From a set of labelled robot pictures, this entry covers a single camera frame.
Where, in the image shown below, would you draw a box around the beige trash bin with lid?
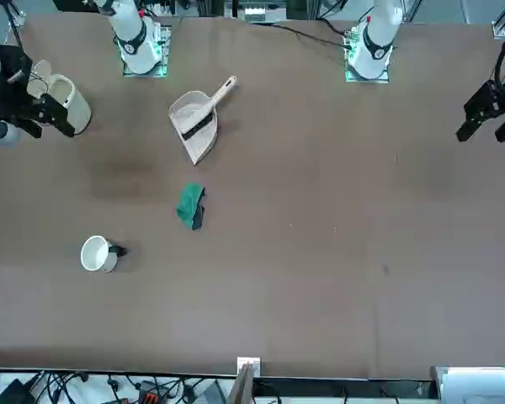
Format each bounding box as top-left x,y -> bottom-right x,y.
27,58 -> 93,136

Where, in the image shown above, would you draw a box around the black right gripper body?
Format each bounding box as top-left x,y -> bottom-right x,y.
0,44 -> 34,125

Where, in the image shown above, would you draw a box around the translucent plastic box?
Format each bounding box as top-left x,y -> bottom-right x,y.
428,364 -> 505,404

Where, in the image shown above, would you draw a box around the white table edge bracket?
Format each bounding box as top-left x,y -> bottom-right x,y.
237,356 -> 262,378

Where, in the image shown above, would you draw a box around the green microfibre cloth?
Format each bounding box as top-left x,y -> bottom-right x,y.
175,182 -> 208,231

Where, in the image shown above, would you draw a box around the black cable on table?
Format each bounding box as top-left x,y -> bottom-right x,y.
256,19 -> 349,48

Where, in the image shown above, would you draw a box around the black table frame rail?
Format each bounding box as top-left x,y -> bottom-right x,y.
252,376 -> 435,399

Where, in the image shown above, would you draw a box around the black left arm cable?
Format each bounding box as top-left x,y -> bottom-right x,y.
493,41 -> 505,92

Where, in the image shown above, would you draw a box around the white cup with black handle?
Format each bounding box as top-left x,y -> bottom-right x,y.
80,235 -> 128,274

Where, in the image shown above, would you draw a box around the beige hand brush black bristles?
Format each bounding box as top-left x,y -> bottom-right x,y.
179,75 -> 238,142

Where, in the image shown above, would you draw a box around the brown wooden board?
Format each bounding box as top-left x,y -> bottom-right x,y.
226,362 -> 256,404

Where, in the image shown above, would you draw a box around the grey power brick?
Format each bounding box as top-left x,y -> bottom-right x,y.
197,380 -> 226,404

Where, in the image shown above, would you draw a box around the beige plastic dustpan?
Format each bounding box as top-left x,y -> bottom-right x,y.
168,90 -> 220,167

